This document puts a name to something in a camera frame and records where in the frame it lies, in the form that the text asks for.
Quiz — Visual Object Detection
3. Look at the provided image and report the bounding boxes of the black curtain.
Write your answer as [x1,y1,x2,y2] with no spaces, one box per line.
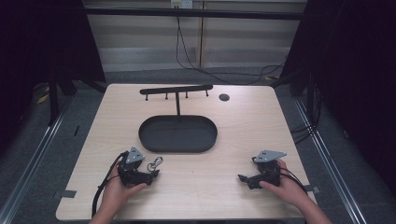
[0,0,106,157]
[279,0,396,200]

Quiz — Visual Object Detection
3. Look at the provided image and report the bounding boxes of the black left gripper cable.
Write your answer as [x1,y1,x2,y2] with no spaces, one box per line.
[91,150,129,217]

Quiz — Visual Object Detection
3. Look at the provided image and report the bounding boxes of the person's right hand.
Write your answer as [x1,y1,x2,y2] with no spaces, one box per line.
[259,158,310,209]

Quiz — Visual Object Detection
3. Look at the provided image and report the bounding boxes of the silver keyring with carabiner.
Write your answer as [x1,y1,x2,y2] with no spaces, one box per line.
[147,156,164,173]

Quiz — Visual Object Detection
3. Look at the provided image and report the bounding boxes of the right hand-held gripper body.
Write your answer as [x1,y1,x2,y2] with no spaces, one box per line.
[251,149,289,189]

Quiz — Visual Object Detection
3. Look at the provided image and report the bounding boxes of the black horizontal bar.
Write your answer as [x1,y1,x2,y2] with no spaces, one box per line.
[84,7,306,21]

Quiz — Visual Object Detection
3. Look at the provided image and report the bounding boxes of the black hanging wall cable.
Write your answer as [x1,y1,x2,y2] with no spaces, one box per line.
[175,15,287,86]

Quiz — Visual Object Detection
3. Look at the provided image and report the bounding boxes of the grey tape strip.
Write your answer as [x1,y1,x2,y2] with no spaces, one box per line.
[51,189,78,200]
[304,184,321,195]

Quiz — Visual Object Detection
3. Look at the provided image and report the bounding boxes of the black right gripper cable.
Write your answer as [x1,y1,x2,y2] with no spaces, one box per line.
[279,167,309,194]

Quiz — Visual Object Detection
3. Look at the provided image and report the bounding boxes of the black key rack with tray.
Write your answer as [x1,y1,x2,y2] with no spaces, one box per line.
[137,84,219,154]

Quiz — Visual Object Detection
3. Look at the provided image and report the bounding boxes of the white wall socket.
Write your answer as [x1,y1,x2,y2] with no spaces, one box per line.
[170,0,194,9]

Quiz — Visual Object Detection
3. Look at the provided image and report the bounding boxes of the person's left hand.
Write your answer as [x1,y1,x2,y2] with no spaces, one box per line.
[100,163,148,217]

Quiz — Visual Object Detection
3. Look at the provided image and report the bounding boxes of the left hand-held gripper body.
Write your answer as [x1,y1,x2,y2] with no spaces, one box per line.
[117,146,151,189]

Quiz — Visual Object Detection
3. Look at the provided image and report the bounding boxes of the metal floor rail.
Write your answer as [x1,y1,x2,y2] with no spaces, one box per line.
[0,99,73,224]
[292,97,372,224]

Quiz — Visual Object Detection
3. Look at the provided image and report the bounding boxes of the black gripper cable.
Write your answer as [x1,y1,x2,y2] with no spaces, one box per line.
[279,167,309,194]
[91,150,129,217]

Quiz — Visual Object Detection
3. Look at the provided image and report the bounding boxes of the yellow floor tape piece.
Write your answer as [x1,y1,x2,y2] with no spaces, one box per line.
[35,87,51,105]

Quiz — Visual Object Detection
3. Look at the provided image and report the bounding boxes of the bundle of black floor cables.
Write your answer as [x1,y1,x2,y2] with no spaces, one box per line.
[290,83,323,146]

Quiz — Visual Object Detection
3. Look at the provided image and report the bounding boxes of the black metal stand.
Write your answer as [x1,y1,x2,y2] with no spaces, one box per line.
[47,78,78,127]

